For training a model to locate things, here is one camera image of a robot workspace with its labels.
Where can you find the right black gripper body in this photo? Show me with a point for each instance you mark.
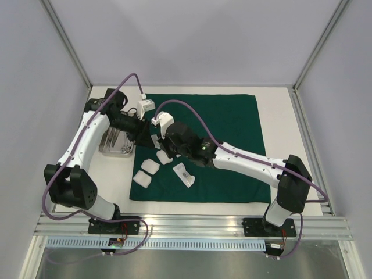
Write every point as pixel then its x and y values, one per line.
pixel 167 140

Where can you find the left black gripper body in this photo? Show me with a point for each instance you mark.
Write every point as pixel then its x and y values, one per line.
pixel 131 125

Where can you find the clear sterile packet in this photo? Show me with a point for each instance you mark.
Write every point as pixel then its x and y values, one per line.
pixel 157 141
pixel 183 175

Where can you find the white gauze pad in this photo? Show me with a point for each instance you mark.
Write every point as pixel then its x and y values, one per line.
pixel 163 158
pixel 142 179
pixel 150 166

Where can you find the steel tweezers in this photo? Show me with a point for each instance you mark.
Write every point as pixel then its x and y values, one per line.
pixel 105 143
pixel 115 134
pixel 111 137

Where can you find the surgical scissors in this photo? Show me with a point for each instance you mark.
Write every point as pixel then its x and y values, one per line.
pixel 127 145

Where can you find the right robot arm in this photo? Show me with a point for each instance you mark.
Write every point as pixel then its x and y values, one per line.
pixel 289 176

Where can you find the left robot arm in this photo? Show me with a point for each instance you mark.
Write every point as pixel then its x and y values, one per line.
pixel 68 181

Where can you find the green surgical drape cloth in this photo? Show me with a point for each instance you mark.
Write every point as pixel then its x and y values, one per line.
pixel 231 118

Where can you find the stainless steel instrument tray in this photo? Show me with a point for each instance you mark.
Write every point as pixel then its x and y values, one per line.
pixel 114 151

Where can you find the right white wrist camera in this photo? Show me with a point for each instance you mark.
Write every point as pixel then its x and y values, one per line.
pixel 164 120

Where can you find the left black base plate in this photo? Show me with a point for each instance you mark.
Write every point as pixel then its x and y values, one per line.
pixel 127 225

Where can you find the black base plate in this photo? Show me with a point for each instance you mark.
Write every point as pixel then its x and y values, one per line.
pixel 127 225
pixel 254 227

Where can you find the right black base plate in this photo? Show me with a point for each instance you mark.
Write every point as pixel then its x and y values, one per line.
pixel 254 227

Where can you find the aluminium front rail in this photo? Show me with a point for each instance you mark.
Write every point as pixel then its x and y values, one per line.
pixel 199 226

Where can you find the slotted cable duct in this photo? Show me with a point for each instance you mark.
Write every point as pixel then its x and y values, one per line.
pixel 158 244

